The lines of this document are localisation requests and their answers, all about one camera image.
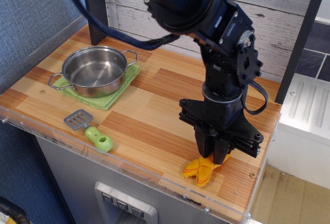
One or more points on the white ribbed cabinet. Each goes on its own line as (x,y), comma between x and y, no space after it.
(300,146)

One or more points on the black left support post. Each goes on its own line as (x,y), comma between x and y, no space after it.
(98,9)

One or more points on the clear acrylic table guard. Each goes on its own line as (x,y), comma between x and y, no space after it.
(76,164)

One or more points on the silver dispenser button panel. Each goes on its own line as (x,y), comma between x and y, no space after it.
(119,207)

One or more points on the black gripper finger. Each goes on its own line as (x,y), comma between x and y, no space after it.
(222,147)
(204,141)

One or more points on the green folded cloth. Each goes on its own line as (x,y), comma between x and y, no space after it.
(101,100)

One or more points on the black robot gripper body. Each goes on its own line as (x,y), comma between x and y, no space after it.
(224,119)

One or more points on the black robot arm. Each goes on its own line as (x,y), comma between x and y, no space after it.
(226,39)

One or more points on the orange plush toy fish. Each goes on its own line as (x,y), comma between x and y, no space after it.
(201,168)

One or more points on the yellow object at corner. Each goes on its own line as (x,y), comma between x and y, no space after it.
(11,213)

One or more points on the black support post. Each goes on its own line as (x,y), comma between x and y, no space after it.
(306,27)
(98,9)

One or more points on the stainless steel pot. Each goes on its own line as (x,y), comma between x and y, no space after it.
(97,67)

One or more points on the grey spatula green handle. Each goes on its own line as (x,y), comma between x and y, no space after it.
(81,119)

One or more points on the black right support post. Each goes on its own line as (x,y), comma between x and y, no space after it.
(306,27)

